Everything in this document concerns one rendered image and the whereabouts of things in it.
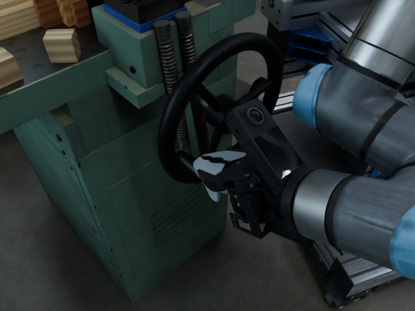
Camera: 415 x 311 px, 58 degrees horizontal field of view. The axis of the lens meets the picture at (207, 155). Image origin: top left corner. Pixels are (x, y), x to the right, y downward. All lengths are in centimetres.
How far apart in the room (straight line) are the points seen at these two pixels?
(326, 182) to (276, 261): 105
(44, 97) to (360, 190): 48
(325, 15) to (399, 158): 83
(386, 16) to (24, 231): 143
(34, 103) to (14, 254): 99
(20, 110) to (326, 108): 45
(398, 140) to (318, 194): 10
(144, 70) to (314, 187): 33
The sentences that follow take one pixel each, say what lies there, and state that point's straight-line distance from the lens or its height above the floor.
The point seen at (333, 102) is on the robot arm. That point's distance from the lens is 43.
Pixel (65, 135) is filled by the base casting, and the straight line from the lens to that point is 71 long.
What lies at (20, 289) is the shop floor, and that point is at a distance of 149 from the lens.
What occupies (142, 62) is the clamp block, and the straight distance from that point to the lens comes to 59.
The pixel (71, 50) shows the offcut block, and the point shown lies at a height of 92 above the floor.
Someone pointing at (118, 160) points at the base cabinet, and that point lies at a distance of 81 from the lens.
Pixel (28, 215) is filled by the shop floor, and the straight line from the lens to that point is 164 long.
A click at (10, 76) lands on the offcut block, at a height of 91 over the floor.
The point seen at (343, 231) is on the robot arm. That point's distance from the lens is 36.
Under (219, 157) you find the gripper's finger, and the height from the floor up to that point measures 85.
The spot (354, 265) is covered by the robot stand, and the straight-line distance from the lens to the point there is 120.
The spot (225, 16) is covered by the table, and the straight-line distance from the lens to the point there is 83.
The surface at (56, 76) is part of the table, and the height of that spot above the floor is 89.
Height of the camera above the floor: 123
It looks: 47 degrees down
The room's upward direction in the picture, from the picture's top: straight up
